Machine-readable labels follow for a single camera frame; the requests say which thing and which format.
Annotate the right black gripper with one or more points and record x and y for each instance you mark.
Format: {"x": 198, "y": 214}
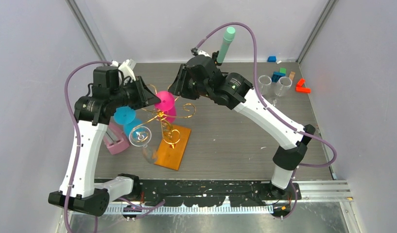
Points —
{"x": 178, "y": 87}

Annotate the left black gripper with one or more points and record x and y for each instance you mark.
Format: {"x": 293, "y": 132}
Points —
{"x": 145, "y": 96}

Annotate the pink wine glass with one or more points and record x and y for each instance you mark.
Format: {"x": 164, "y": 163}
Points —
{"x": 167, "y": 105}

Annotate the blue wine glass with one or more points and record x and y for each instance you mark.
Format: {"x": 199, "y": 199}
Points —
{"x": 126, "y": 117}

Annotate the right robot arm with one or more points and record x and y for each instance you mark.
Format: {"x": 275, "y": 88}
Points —
{"x": 200, "y": 77}

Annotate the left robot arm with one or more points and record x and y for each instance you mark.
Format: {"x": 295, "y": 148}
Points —
{"x": 113, "y": 86}

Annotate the orange wooden rack base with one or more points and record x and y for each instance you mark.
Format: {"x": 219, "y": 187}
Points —
{"x": 172, "y": 147}

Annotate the black tripod mic stand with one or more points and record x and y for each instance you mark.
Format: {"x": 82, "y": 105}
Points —
{"x": 214, "y": 57}

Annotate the pink metronome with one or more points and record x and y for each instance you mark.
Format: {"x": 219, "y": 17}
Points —
{"x": 115, "y": 139}

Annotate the mint green microphone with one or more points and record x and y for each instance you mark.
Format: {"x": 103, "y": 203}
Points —
{"x": 228, "y": 37}

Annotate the blue lego brick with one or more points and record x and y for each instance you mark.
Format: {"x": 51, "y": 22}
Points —
{"x": 276, "y": 76}

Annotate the tan wooden block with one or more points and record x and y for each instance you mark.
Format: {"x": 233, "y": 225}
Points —
{"x": 291, "y": 75}

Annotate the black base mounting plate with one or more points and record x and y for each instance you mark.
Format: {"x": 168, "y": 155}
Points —
{"x": 210, "y": 193}

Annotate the red plastic block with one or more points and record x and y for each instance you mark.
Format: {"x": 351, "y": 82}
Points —
{"x": 300, "y": 87}

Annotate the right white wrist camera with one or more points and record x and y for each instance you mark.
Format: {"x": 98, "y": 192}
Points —
{"x": 201, "y": 52}

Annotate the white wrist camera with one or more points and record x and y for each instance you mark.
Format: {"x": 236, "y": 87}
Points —
{"x": 126, "y": 68}
{"x": 201, "y": 52}

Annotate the gold wire glass rack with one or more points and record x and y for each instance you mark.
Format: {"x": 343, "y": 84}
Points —
{"x": 160, "y": 116}

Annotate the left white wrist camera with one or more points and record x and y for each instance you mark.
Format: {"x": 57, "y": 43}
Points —
{"x": 126, "y": 68}

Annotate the blue block by wall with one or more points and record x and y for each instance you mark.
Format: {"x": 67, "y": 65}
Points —
{"x": 272, "y": 59}

